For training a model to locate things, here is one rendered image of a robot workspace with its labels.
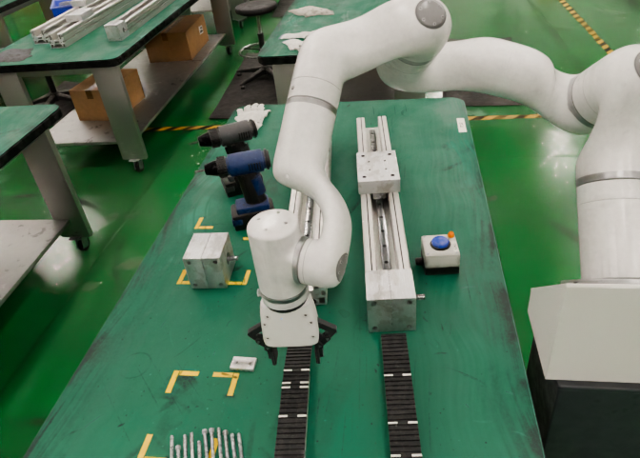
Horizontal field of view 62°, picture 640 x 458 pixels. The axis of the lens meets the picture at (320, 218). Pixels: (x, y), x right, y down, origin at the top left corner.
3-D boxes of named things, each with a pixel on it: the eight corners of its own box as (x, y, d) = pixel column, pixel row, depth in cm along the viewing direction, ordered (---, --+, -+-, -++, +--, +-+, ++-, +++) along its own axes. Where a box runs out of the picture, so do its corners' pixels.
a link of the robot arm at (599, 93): (619, 193, 105) (611, 79, 109) (697, 171, 87) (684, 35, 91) (562, 190, 104) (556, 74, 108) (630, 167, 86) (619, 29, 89)
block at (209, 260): (236, 288, 129) (229, 257, 124) (191, 288, 130) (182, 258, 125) (245, 261, 137) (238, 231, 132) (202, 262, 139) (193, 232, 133)
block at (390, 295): (427, 329, 112) (428, 297, 107) (368, 332, 113) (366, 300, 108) (422, 300, 120) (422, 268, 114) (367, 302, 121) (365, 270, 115)
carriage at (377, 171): (400, 200, 143) (400, 178, 139) (359, 203, 144) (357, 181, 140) (395, 170, 156) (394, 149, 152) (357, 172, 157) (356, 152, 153)
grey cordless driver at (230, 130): (269, 188, 166) (256, 123, 153) (206, 205, 161) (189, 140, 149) (262, 176, 172) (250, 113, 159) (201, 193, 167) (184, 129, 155)
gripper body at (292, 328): (252, 308, 90) (263, 352, 97) (312, 306, 90) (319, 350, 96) (258, 279, 97) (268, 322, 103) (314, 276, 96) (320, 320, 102)
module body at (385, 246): (411, 300, 120) (411, 271, 115) (367, 302, 121) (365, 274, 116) (386, 138, 185) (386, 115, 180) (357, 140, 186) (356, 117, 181)
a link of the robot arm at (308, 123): (380, 122, 93) (347, 294, 88) (296, 116, 99) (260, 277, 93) (369, 100, 85) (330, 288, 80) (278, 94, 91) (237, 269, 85)
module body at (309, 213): (327, 304, 122) (324, 276, 117) (284, 306, 122) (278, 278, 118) (331, 142, 187) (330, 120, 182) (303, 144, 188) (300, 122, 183)
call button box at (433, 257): (459, 273, 126) (460, 253, 122) (417, 276, 126) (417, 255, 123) (453, 252, 132) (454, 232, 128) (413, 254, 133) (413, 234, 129)
